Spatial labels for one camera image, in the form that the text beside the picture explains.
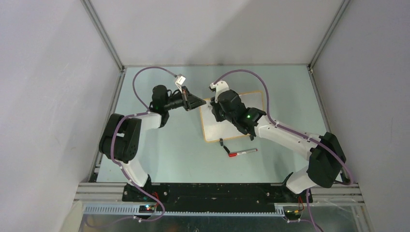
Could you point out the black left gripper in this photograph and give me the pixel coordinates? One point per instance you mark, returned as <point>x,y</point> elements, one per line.
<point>190,102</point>

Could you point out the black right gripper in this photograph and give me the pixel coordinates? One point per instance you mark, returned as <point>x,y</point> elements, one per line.
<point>216,105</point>

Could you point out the yellow framed whiteboard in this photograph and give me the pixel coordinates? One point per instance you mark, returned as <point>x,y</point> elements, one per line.
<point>213,131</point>

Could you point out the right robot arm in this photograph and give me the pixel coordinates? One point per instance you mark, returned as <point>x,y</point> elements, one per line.
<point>323,152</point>

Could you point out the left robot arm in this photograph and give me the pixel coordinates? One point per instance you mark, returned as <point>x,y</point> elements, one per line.
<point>121,136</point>

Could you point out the red whiteboard marker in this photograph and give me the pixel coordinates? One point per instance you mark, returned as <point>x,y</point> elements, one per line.
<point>234,154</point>

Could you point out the left controller board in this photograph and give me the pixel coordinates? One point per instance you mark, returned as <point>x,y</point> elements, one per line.
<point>146,209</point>

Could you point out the controller board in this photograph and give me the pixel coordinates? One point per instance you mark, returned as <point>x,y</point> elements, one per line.
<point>146,209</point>
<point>293,214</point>

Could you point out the right controller board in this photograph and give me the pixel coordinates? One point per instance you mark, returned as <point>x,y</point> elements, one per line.
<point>293,214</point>

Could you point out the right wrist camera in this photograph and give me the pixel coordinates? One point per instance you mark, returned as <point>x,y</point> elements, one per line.
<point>218,88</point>

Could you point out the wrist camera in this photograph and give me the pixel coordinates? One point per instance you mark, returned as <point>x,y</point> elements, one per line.
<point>179,81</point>
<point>218,88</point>

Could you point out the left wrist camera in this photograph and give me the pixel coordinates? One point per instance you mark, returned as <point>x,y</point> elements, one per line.
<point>179,81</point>

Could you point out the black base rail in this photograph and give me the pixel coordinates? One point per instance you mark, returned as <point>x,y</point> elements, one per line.
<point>215,198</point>

